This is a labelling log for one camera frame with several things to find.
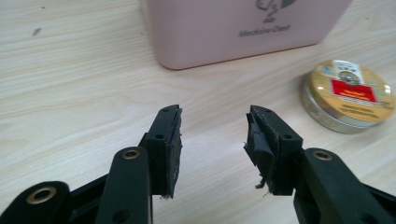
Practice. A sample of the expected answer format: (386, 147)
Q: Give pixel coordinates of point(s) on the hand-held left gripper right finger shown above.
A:
(280, 149)

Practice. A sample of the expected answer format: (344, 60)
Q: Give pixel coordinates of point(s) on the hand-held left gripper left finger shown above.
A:
(163, 155)

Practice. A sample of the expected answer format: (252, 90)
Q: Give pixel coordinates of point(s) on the round gold tin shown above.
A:
(348, 96)

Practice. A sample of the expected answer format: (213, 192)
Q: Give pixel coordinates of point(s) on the pink plastic medicine box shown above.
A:
(218, 37)

